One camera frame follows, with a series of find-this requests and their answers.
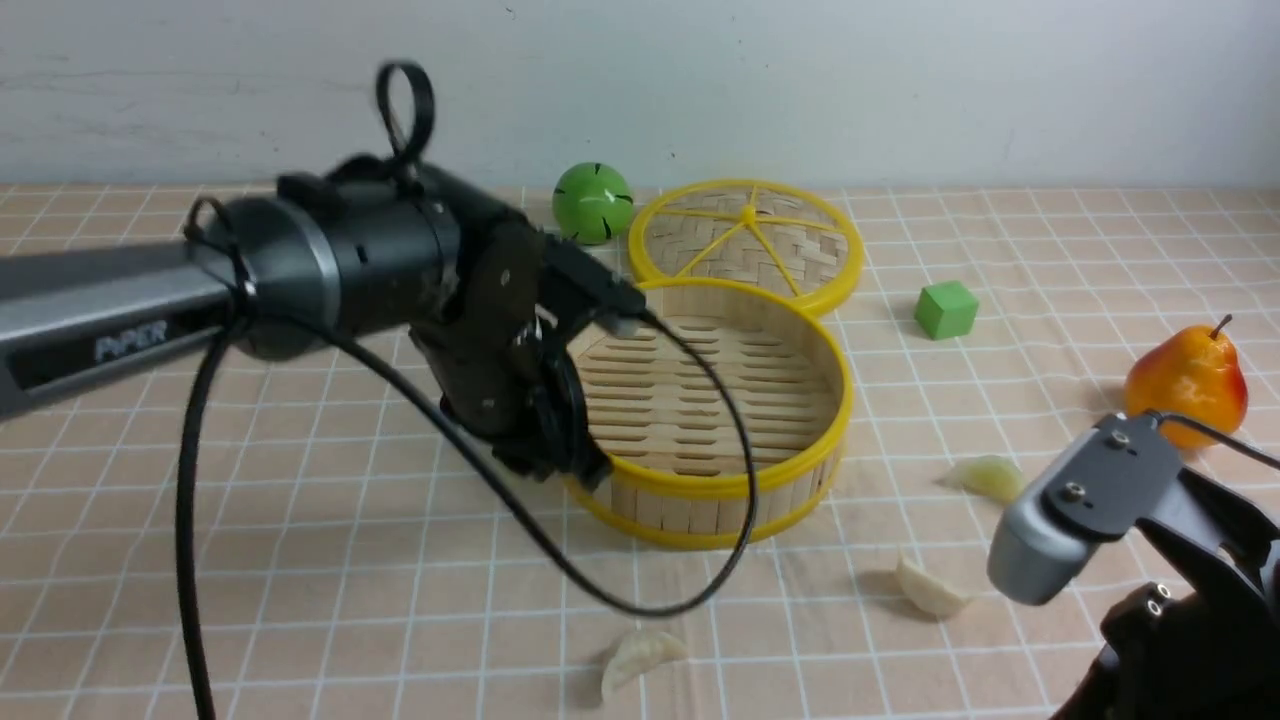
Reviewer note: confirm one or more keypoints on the pale dumpling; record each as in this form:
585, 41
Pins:
636, 654

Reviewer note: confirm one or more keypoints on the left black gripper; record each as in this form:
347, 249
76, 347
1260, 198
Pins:
505, 375

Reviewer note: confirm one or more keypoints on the green foam cube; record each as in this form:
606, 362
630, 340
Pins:
946, 310

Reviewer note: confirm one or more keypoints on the white dumpling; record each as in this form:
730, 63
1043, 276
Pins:
928, 593

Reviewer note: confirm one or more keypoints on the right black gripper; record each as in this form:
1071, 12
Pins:
1211, 654

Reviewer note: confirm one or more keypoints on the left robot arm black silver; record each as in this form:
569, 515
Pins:
356, 254

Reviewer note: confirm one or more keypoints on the greenish dumpling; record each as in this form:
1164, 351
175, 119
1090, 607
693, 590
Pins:
994, 477

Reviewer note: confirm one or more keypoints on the bamboo steamer tray yellow rim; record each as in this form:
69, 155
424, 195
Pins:
678, 476

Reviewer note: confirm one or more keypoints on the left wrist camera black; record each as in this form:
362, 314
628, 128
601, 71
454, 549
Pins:
577, 290

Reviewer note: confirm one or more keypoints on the green toy ball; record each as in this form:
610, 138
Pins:
592, 203

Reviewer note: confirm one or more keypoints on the orange yellow toy pear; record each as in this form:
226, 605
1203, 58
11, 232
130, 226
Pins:
1195, 373

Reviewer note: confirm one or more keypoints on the woven bamboo steamer lid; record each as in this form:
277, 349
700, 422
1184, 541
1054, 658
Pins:
768, 235

